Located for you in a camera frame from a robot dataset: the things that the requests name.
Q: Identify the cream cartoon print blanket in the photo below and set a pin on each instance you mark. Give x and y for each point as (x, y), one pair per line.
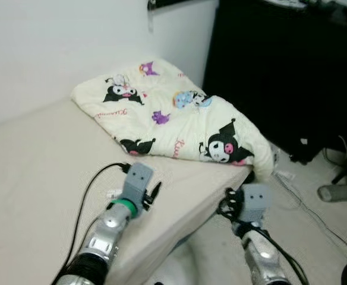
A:
(161, 101)

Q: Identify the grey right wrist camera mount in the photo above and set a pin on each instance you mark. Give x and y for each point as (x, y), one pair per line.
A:
(256, 202)

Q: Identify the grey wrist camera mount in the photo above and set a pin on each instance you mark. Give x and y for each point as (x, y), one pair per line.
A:
(256, 202)
(136, 181)

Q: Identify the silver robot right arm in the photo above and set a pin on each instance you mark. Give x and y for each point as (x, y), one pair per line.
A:
(259, 258)

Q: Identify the black cabinet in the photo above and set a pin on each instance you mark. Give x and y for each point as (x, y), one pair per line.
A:
(280, 71)

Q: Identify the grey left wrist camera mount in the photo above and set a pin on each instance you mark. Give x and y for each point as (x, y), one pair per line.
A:
(136, 181)

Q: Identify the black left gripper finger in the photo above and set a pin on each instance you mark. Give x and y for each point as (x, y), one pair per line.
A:
(156, 190)

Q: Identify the person's grey socked foot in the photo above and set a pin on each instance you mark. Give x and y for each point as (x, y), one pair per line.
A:
(337, 193)

